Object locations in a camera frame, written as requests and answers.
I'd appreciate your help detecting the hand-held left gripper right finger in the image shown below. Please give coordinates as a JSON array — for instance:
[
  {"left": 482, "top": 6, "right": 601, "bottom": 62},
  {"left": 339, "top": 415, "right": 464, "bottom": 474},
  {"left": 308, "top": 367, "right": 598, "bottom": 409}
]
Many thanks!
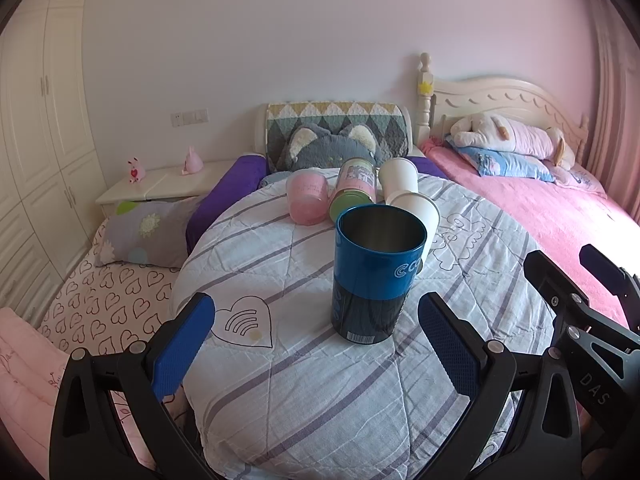
[{"left": 416, "top": 291, "right": 585, "bottom": 480}]

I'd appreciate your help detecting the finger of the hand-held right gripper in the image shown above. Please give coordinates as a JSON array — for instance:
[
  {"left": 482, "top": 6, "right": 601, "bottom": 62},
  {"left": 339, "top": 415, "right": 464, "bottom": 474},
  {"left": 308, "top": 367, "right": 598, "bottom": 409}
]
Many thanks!
[
  {"left": 523, "top": 250, "right": 640, "bottom": 406},
  {"left": 579, "top": 243, "right": 640, "bottom": 331}
]

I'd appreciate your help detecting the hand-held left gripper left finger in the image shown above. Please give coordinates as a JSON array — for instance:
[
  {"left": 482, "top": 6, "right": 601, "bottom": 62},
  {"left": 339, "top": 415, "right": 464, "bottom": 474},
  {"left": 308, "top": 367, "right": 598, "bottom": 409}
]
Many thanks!
[{"left": 49, "top": 291, "right": 217, "bottom": 480}]

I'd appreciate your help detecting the blue metal cup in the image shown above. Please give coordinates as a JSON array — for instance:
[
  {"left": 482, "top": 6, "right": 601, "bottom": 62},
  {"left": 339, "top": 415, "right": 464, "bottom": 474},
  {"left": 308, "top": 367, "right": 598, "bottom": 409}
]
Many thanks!
[{"left": 331, "top": 205, "right": 429, "bottom": 346}]

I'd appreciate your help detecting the white paper cup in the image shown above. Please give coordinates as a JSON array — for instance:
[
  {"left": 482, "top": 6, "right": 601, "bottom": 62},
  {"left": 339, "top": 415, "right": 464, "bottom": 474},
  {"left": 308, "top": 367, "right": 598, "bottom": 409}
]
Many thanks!
[
  {"left": 386, "top": 190, "right": 441, "bottom": 273},
  {"left": 378, "top": 157, "right": 419, "bottom": 196}
]

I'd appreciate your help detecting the pink plastic cup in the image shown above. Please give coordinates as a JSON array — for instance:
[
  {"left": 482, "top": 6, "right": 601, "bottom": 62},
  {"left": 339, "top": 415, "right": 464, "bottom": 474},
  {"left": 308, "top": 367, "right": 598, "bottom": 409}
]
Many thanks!
[{"left": 286, "top": 169, "right": 330, "bottom": 226}]

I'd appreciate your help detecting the pink bed cover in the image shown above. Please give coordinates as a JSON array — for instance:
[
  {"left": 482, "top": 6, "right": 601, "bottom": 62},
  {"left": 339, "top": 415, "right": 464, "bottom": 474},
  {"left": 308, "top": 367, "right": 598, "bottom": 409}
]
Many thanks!
[{"left": 420, "top": 140, "right": 640, "bottom": 331}]

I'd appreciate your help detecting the pink printed pillow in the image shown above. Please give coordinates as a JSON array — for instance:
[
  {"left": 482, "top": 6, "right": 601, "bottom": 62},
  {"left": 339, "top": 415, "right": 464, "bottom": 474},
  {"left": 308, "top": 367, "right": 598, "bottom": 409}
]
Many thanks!
[{"left": 547, "top": 160, "right": 606, "bottom": 193}]

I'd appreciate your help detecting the heart print bed sheet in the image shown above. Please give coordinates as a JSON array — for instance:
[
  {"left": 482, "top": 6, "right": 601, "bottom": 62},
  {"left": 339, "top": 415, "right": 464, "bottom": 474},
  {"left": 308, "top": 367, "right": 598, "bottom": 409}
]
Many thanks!
[{"left": 37, "top": 217, "right": 186, "bottom": 361}]

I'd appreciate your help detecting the grey flower pillow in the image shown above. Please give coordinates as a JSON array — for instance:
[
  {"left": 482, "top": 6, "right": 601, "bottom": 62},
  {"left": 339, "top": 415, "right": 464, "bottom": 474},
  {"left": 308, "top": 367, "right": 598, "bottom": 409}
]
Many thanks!
[{"left": 94, "top": 197, "right": 203, "bottom": 269}]

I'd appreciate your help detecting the pink curtain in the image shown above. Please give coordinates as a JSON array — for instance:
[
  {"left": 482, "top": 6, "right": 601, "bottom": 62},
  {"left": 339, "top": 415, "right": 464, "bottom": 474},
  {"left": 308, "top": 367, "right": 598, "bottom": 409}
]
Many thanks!
[{"left": 582, "top": 0, "right": 640, "bottom": 221}]

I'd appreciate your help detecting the blue printed pillow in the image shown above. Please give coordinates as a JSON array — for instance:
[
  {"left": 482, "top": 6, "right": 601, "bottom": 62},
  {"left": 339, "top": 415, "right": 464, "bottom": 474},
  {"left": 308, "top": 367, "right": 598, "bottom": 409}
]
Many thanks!
[{"left": 445, "top": 140, "right": 556, "bottom": 183}]

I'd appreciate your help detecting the white and pink plush toy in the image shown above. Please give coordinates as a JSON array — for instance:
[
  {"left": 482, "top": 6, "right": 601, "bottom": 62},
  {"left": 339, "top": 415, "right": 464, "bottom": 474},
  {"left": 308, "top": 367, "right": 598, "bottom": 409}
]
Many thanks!
[{"left": 446, "top": 114, "right": 573, "bottom": 167}]

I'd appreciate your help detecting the pink quilted blanket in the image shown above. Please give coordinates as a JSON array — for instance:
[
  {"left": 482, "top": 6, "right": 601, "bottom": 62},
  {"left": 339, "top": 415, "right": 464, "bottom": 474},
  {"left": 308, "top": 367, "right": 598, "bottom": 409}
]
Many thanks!
[{"left": 0, "top": 306, "right": 156, "bottom": 471}]

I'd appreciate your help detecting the purple bed bumper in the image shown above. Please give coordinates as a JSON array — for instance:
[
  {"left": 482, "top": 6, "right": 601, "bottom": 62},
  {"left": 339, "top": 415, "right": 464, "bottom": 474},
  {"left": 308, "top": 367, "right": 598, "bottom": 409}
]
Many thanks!
[
  {"left": 185, "top": 155, "right": 266, "bottom": 256},
  {"left": 407, "top": 156, "right": 448, "bottom": 180}
]

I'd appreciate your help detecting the white nightstand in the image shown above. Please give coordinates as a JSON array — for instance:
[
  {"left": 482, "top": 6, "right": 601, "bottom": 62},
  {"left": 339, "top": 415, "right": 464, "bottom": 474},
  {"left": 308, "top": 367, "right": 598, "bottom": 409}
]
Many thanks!
[{"left": 95, "top": 160, "right": 236, "bottom": 206}]

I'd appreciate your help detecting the pink rabbit figurine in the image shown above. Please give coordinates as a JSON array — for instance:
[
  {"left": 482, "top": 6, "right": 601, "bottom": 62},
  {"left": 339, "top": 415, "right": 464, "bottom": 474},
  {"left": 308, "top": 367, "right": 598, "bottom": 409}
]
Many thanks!
[{"left": 181, "top": 146, "right": 203, "bottom": 176}]

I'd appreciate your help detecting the white wooden bed headboard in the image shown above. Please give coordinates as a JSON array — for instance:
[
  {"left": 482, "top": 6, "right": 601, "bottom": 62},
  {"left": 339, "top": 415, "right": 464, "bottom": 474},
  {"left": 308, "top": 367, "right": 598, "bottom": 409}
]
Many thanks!
[{"left": 417, "top": 52, "right": 591, "bottom": 166}]

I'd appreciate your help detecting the green can with label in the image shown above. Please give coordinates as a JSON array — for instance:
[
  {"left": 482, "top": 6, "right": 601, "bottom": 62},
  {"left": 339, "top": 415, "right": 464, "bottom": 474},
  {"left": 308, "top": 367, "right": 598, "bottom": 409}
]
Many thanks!
[{"left": 328, "top": 157, "right": 377, "bottom": 223}]

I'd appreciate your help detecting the grey cat plush pillow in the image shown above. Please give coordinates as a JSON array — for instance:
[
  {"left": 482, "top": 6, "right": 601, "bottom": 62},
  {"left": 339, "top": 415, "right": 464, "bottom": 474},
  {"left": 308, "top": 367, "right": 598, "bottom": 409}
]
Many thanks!
[{"left": 282, "top": 124, "right": 379, "bottom": 171}]

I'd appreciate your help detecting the cream wardrobe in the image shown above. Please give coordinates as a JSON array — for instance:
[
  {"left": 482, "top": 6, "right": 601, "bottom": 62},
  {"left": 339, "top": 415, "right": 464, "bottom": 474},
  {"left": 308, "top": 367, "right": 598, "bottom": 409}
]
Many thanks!
[{"left": 0, "top": 0, "right": 108, "bottom": 331}]

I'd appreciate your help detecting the wall switch panel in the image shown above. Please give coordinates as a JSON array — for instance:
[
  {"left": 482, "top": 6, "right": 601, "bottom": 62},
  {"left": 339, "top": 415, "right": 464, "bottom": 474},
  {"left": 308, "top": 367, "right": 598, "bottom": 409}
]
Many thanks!
[{"left": 171, "top": 109, "right": 208, "bottom": 126}]

